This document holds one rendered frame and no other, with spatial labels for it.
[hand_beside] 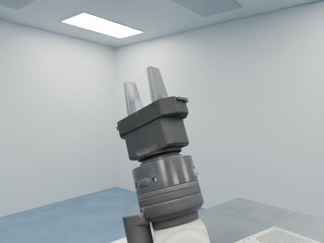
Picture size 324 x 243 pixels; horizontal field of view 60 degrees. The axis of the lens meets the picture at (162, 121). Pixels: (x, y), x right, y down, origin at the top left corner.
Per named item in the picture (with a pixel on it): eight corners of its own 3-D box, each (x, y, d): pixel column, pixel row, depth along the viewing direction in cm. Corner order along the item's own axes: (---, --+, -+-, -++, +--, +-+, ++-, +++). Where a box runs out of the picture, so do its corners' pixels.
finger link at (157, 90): (157, 70, 44) (167, 107, 42) (142, 67, 41) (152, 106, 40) (165, 66, 43) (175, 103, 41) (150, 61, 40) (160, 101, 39)
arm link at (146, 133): (158, 92, 35) (182, 188, 32) (201, 99, 42) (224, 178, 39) (100, 125, 43) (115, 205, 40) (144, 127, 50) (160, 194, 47)
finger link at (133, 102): (123, 80, 44) (131, 117, 42) (138, 83, 46) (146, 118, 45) (117, 85, 45) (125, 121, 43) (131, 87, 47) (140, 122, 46)
